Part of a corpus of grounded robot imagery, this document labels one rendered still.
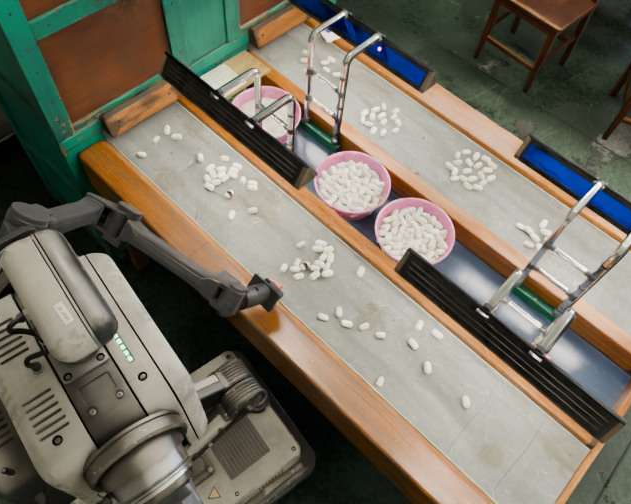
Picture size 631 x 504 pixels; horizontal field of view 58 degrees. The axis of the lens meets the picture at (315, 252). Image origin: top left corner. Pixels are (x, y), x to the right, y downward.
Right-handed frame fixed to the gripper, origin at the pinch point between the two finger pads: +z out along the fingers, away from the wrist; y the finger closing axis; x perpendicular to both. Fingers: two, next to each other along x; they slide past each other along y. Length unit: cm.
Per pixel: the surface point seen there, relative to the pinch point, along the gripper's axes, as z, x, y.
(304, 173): -3.8, -33.5, 10.5
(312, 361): -2.6, 8.9, -21.8
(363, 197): 42.0, -24.6, 8.6
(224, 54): 42, -34, 89
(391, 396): 6.4, 4.6, -44.2
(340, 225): 27.7, -16.7, 4.8
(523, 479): 13, -1, -84
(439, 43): 219, -78, 86
